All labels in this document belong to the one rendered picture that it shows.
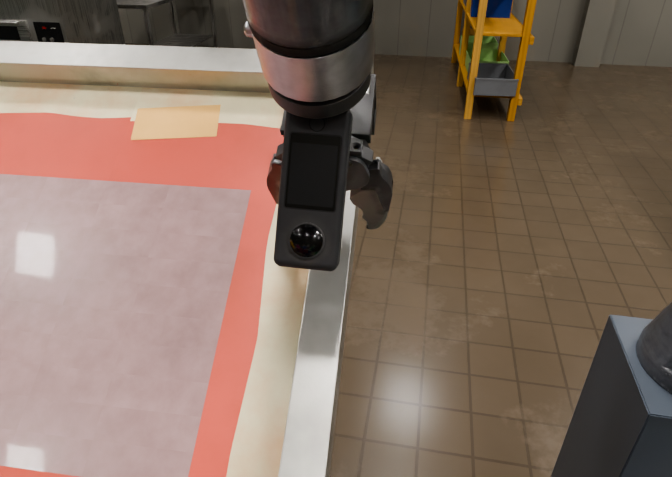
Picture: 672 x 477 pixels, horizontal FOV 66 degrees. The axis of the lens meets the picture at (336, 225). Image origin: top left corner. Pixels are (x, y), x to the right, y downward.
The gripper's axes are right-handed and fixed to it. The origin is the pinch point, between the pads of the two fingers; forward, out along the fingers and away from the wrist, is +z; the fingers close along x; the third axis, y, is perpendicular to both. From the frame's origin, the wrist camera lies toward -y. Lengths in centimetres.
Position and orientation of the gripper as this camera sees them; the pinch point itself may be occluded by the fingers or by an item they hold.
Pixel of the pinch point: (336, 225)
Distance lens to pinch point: 51.4
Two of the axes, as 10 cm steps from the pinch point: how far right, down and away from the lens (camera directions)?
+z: 0.7, 4.5, 8.9
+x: -9.9, -0.7, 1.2
